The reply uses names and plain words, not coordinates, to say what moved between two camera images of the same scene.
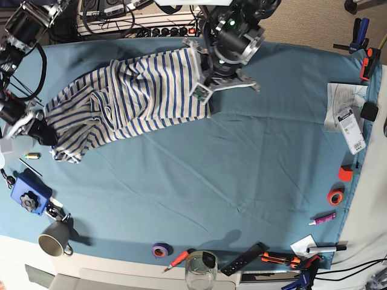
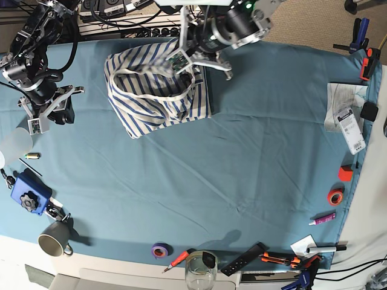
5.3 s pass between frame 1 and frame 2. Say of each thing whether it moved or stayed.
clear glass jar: stayed
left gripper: moved
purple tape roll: stayed
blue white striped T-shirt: moved
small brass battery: stayed
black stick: stayed
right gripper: moved
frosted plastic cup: stayed
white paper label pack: stayed
